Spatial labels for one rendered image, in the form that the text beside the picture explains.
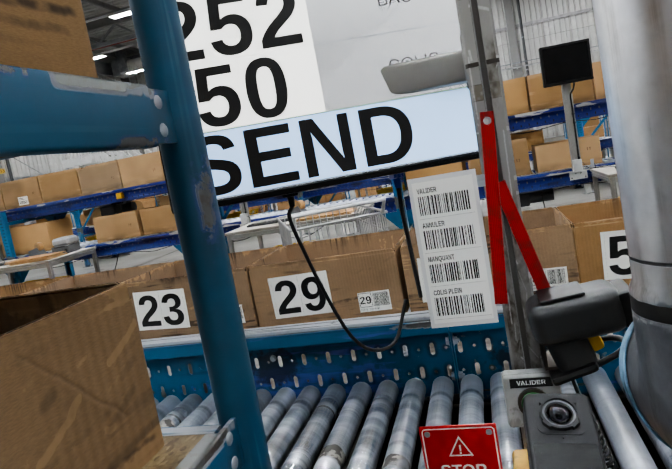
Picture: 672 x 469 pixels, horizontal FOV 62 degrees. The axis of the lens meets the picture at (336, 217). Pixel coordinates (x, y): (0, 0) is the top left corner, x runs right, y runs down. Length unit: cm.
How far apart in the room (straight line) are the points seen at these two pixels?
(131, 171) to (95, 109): 679
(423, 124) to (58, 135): 61
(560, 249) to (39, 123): 120
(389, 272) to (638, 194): 107
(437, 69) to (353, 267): 69
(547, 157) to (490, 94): 492
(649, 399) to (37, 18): 38
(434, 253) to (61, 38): 52
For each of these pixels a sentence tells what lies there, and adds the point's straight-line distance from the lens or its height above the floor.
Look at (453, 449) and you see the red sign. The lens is 81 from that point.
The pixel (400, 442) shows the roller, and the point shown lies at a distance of 112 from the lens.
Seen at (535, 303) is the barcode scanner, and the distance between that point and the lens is 70.
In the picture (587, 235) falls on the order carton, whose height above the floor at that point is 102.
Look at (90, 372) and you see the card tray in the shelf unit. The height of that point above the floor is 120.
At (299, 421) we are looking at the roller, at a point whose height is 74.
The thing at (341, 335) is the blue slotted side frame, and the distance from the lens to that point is 137.
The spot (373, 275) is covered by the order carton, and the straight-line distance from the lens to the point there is 137.
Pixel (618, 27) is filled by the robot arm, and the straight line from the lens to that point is 34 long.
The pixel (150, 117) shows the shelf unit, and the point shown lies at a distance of 32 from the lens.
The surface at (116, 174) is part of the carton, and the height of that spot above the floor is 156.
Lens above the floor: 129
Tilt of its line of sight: 6 degrees down
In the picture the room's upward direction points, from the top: 10 degrees counter-clockwise
